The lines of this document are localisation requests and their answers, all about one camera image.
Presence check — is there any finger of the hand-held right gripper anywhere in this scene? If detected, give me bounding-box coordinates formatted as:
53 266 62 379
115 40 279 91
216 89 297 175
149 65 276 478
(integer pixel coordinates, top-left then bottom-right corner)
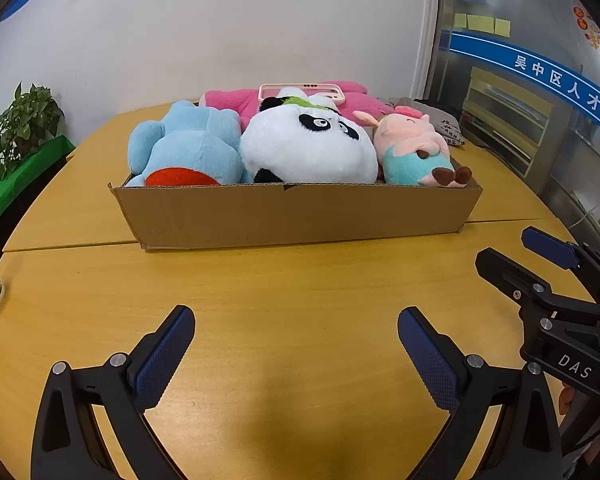
522 226 600 303
475 247 600 318

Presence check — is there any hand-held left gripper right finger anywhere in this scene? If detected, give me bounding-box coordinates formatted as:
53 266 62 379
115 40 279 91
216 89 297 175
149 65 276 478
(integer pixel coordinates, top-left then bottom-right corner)
397 306 563 480

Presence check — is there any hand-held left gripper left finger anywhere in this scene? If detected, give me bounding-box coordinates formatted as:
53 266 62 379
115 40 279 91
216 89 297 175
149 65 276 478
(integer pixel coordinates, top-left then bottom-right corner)
30 304 197 480

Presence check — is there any pink and teal pig plush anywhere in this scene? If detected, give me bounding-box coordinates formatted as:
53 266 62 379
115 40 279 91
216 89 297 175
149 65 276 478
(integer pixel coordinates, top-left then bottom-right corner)
352 105 473 190

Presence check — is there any brown cardboard box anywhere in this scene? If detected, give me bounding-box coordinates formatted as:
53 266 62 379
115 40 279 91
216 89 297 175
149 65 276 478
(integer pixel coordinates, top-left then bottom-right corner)
107 152 483 252

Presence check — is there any panda plush toy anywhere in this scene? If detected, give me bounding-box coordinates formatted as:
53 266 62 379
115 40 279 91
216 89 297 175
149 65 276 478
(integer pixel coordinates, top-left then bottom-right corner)
238 87 379 184

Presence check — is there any pink rectangular frame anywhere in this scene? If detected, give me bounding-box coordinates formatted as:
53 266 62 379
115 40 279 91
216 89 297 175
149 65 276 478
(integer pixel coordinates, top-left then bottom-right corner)
258 82 346 107

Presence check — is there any wooden desktop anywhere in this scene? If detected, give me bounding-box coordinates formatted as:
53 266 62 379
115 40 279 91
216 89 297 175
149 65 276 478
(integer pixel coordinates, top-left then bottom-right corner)
0 97 600 480

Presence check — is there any person's right hand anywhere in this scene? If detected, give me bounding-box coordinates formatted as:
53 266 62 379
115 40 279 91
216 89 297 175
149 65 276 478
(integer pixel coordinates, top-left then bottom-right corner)
559 382 576 417

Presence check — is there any beige slatted rack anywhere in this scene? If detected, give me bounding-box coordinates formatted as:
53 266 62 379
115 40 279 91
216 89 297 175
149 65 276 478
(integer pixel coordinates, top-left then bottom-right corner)
460 67 553 178

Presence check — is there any grey cloth bag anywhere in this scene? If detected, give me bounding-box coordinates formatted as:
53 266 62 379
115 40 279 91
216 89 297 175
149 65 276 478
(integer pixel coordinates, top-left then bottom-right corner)
387 96 466 148

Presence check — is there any blue window banner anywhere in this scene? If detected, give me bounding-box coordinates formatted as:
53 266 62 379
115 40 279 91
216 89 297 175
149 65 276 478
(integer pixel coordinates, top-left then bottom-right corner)
450 30 600 141

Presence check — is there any light blue plush toy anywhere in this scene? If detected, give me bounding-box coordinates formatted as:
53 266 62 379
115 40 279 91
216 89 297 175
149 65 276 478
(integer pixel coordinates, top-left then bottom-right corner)
127 101 253 188

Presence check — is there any red window decoration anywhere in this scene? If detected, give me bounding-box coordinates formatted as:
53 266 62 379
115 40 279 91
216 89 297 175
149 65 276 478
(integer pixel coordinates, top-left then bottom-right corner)
572 0 600 68

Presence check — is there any green mat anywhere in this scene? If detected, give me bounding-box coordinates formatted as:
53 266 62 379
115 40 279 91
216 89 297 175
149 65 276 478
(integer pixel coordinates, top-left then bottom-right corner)
0 137 76 241

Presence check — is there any large pink plush toy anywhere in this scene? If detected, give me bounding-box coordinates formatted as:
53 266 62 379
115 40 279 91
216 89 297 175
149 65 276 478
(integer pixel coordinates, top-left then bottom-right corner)
199 79 396 128

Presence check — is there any green potted plant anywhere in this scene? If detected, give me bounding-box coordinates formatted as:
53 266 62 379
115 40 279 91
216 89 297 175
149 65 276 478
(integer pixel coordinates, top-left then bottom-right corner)
0 81 66 183

